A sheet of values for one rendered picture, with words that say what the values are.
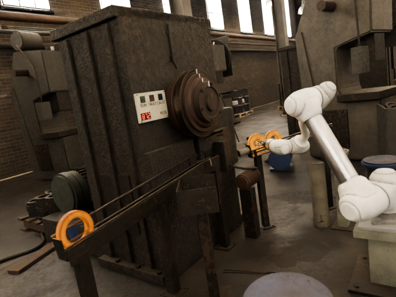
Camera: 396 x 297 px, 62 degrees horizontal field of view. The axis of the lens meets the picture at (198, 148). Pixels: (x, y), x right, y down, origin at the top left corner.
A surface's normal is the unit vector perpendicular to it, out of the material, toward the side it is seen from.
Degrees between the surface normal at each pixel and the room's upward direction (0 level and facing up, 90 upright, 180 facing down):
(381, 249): 90
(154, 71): 90
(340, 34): 90
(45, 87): 90
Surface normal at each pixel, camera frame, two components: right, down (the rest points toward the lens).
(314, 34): -0.76, 0.22
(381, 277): -0.55, 0.22
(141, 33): 0.80, -0.02
